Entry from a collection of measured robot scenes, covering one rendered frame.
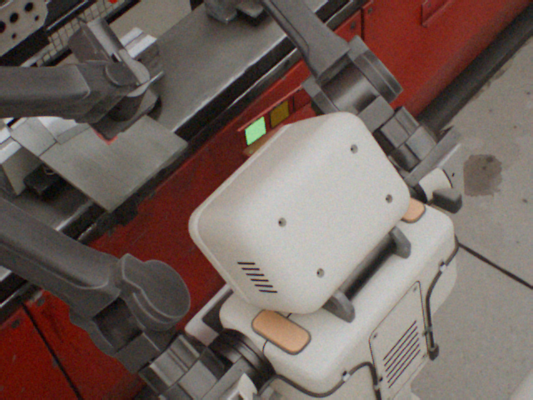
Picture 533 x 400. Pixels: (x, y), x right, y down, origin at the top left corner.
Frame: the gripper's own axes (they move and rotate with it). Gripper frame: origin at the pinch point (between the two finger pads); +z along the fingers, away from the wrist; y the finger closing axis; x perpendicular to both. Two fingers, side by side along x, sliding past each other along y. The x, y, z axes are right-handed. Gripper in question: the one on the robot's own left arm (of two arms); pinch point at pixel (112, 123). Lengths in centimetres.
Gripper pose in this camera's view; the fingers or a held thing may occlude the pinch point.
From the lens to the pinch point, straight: 150.5
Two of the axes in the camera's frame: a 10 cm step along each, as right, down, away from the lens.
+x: 6.8, 7.3, 0.2
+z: -2.9, 2.5, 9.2
